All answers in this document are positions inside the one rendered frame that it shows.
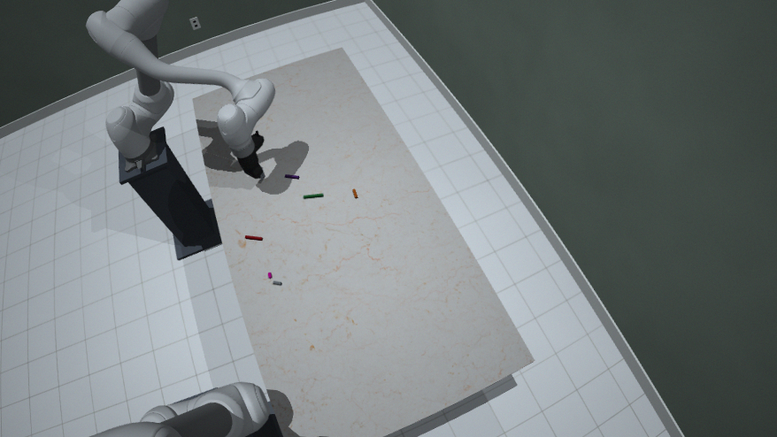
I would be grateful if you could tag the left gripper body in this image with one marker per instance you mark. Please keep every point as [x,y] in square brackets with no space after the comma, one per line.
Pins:
[248,158]

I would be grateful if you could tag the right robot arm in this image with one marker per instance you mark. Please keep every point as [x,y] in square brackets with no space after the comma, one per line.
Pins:
[234,410]

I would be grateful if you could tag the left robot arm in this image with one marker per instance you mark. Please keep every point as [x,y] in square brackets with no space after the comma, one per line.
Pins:
[128,32]

